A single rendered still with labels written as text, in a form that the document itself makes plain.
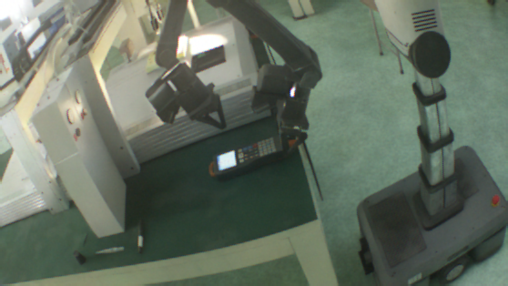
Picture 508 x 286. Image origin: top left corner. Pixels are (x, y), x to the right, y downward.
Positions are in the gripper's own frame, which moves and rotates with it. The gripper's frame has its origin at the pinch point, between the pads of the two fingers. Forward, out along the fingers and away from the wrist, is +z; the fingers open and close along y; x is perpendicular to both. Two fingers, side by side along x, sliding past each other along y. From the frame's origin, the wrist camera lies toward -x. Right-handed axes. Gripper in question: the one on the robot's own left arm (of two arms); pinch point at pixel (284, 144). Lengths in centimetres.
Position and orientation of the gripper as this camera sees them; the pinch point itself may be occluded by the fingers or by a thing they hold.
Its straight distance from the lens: 138.7
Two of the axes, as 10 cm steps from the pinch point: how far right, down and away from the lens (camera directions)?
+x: 9.7, 1.0, 2.1
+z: -2.0, 8.2, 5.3
